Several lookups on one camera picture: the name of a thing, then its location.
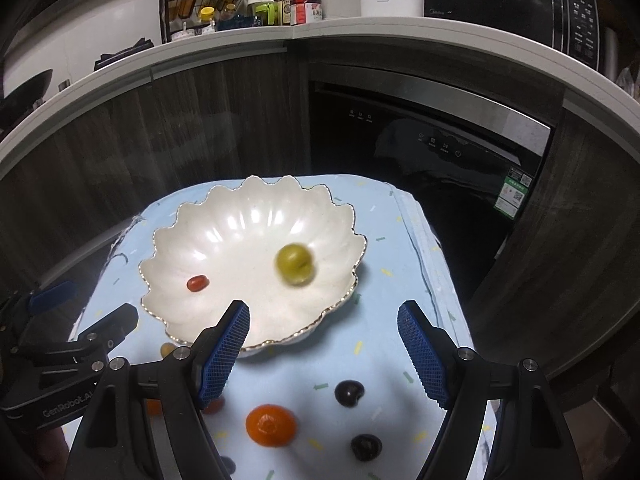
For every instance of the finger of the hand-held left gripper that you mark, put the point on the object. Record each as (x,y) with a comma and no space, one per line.
(50,296)
(112,325)

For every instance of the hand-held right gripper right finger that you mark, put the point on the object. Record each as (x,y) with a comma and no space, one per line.
(422,355)

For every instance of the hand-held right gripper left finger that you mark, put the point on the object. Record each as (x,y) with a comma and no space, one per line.
(225,355)

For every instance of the red cherry tomato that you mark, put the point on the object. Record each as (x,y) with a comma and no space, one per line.
(215,406)
(197,283)

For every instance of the yellow cherry tomato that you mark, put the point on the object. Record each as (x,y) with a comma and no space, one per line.
(167,350)

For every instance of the dark plum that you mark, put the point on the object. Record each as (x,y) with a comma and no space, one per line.
(349,393)
(366,447)

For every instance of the orange tangerine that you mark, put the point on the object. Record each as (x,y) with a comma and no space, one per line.
(153,407)
(271,425)

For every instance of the dark purple cherry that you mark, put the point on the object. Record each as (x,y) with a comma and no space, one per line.
(228,467)

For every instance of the green round plum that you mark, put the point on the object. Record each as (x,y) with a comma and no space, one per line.
(295,265)

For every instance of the white scalloped bowl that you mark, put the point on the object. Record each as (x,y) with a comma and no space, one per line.
(240,240)

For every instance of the light blue patterned tablecloth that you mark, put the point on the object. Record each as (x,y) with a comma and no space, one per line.
(380,310)

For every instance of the built-in black dishwasher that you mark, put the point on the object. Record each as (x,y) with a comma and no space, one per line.
(425,185)

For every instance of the dark wood cabinet panel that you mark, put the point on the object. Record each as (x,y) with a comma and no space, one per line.
(150,125)
(575,235)

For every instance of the black wok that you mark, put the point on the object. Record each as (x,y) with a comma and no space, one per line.
(25,97)

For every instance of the black stove grate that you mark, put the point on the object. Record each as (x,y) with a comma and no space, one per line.
(122,54)

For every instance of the yellow lid jar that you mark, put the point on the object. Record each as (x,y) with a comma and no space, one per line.
(206,15)

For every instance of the blue dish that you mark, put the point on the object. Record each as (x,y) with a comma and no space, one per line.
(240,21)

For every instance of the white kitchen countertop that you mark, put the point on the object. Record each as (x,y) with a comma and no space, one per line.
(350,27)

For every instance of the green and white cup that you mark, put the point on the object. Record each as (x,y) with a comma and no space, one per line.
(262,10)

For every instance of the dark sauce bottle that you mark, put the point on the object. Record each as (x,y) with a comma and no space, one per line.
(286,7)

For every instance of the black microwave oven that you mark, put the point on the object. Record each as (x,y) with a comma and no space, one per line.
(490,0)

